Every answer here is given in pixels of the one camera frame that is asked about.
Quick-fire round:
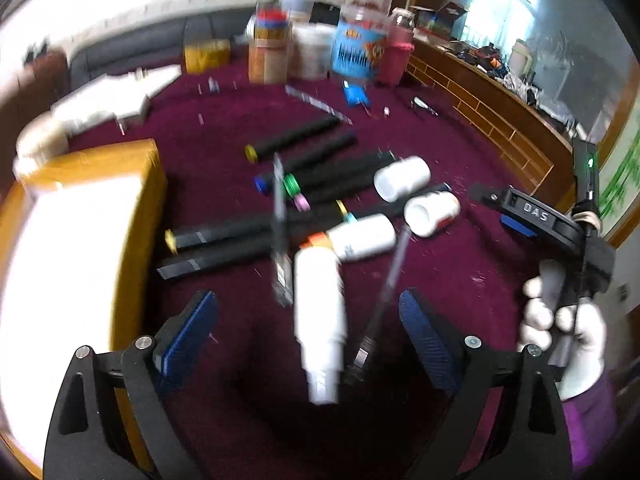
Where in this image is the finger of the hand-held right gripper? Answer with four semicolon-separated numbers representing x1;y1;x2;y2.
469;183;508;207
498;213;541;240

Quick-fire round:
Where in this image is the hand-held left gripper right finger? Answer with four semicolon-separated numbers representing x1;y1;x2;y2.
398;287;573;480

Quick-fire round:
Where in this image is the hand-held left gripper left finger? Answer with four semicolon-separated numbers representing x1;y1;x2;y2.
42;289;219;480

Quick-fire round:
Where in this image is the black clear gel pen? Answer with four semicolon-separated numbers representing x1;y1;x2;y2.
271;152;295;307
344;225;414;387

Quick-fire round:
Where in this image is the tall white spray bottle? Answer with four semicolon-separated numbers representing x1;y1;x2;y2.
293;247;349;407

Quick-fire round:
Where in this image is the small white bottle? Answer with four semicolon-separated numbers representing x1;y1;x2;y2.
374;156;432;202
403;192;461;237
327;213;397;262

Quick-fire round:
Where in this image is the yellow taped cardboard box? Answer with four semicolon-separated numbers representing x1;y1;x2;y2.
0;138;169;480

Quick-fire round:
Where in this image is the pile of black markers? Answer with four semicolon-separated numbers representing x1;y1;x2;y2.
156;115;453;283

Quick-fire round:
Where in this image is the person's right forearm purple sleeve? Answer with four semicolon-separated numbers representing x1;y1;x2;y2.
562;367;623;478

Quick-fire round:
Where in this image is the person's right hand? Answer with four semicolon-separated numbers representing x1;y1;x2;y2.
517;260;608;403

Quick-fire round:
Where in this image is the wooden counter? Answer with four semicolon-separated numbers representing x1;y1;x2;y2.
404;37;576;213

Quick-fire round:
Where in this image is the white kettle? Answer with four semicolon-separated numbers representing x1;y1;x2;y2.
509;39;534;79

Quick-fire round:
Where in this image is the pink sleeved bottle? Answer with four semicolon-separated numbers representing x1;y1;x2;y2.
376;7;417;87

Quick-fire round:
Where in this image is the blue battery pack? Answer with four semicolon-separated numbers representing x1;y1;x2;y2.
342;80;370;107

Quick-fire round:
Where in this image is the black box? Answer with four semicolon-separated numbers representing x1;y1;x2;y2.
434;1;469;27

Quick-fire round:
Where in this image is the clear jar blue label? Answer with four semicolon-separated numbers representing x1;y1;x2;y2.
330;7;392;84

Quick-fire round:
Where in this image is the white plastic jar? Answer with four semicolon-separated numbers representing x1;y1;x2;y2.
291;22;337;81

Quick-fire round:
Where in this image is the white styrofoam piece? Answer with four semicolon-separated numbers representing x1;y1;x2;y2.
51;65;183;128

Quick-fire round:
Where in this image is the orange jar with coloured lids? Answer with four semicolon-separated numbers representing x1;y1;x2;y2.
248;4;292;84

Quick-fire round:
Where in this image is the small yellow box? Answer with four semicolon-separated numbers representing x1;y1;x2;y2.
184;38;232;74

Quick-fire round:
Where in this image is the dark grey sofa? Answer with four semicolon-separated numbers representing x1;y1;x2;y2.
69;12;253;92

